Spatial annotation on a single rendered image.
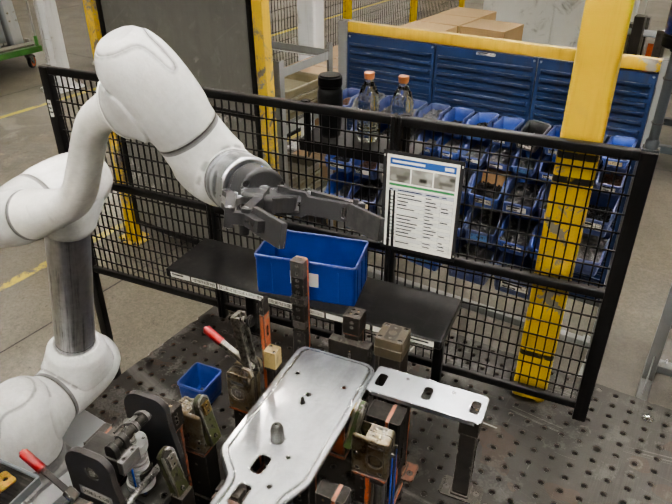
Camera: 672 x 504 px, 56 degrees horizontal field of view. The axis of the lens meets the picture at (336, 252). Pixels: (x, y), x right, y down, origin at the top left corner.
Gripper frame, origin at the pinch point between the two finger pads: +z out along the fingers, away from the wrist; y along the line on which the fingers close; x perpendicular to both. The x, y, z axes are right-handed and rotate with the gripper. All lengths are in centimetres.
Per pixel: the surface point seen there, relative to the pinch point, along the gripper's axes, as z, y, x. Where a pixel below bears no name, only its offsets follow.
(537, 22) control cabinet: -427, -540, 77
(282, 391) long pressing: -59, -34, -61
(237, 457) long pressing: -47, -16, -67
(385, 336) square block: -56, -62, -49
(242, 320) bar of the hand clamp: -63, -23, -42
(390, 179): -76, -73, -12
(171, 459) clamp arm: -46, -1, -62
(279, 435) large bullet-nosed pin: -45, -25, -63
